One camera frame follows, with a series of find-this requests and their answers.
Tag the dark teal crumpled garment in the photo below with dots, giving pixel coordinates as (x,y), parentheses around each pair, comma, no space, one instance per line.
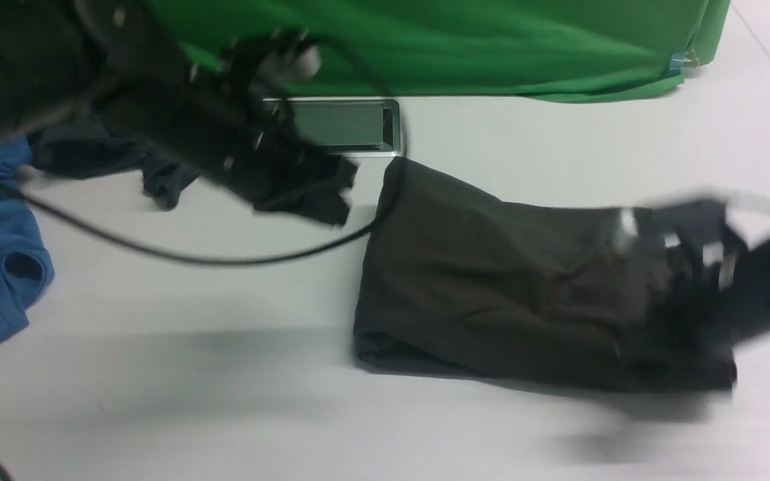
(85,148)

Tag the metal table cable hatch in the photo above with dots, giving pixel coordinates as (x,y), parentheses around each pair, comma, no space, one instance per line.
(353,128)

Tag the green backdrop cloth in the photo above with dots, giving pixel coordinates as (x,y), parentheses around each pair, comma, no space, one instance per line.
(572,52)

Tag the blue binder clip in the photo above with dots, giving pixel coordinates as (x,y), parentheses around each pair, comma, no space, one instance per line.
(679,63)

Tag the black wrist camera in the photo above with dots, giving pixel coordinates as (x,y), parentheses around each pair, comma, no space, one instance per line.
(278,58)

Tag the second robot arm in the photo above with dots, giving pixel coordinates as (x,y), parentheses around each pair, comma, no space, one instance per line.
(718,296)

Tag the dark gray long-sleeve top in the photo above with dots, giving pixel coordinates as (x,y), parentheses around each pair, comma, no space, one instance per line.
(458,282)

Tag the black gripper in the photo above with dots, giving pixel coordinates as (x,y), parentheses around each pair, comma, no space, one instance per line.
(148,86)

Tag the gray robot arm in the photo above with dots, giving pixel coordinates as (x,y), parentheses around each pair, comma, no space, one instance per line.
(48,67)

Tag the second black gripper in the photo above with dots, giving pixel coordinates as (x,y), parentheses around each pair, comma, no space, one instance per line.
(700,249)

